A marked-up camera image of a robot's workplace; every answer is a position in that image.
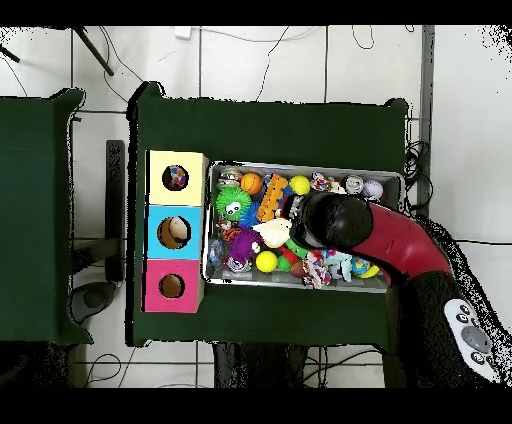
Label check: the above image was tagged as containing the polka dot cloth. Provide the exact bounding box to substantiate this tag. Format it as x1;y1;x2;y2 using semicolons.
162;164;190;191

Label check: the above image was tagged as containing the dark green tablecloth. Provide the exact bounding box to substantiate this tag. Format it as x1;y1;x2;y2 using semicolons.
0;88;94;345
125;81;409;347

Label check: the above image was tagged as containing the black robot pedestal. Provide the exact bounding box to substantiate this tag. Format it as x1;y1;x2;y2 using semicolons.
211;341;311;389

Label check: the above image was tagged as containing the cream waffle cloth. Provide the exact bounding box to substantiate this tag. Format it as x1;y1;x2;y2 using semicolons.
251;217;294;249

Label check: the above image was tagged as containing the floral patterned cloth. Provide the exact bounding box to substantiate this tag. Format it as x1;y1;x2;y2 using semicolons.
301;250;333;289

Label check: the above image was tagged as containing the blue spiky ball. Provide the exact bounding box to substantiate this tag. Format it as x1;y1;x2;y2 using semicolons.
238;201;262;230

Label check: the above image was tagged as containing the black cable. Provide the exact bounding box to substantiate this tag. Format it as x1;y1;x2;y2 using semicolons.
453;238;512;246

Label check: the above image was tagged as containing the black tripod leg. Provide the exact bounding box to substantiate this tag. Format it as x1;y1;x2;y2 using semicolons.
0;43;21;64
73;25;115;77

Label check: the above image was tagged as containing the green spiky ball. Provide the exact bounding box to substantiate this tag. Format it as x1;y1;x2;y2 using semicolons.
214;185;253;221

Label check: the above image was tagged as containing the purple spiky toy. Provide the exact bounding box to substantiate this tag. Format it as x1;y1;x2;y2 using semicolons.
228;227;264;263

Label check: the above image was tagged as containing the grey round floor stand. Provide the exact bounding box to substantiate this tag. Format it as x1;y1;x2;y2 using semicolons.
68;280;118;325

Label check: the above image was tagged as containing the wooden box with three holes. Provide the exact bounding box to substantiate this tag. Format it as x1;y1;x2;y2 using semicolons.
141;149;210;314

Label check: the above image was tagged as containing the white baseball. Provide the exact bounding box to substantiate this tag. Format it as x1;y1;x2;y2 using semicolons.
361;179;384;200

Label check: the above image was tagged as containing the orange mini basketball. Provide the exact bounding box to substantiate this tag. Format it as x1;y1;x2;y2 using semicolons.
240;171;264;196

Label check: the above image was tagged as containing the orange plastic block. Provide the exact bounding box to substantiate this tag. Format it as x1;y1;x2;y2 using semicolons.
255;172;289;223

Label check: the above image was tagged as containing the black upright panel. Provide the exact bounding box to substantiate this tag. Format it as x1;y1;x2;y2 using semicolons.
105;139;126;282

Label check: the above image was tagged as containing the yellow plastic ball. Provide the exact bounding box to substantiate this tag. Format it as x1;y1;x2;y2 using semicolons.
288;174;312;197
255;250;279;274

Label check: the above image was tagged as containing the clear mesh bin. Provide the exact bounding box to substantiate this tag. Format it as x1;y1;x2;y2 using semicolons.
201;160;405;294

